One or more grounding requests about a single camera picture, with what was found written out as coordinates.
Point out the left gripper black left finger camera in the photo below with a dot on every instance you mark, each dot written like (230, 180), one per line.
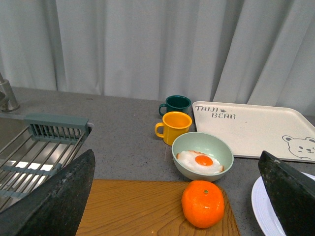
(56, 207)

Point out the orange mandarin fruit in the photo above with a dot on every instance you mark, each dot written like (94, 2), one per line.
(203, 203)

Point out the steel faucet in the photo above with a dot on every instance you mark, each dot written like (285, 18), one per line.
(8, 101)

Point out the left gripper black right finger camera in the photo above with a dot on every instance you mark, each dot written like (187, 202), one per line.
(291, 193)

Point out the dark green mug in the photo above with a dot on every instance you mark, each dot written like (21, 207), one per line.
(176, 103)

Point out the grey curtain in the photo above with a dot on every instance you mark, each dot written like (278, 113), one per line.
(259, 52)

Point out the toy fried egg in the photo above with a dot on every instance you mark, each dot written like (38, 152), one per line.
(199, 162)

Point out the sink drying rack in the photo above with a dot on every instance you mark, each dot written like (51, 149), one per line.
(35, 147)

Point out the light green bowl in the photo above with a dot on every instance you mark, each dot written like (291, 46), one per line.
(207, 144)

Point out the yellow mug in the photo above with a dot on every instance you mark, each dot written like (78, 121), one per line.
(173, 125)

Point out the white ridged plate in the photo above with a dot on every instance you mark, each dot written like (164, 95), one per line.
(263, 206)

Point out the wooden cutting board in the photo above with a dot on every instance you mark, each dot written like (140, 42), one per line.
(144, 208)

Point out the cream bear tray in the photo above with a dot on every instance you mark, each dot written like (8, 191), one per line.
(250, 129)

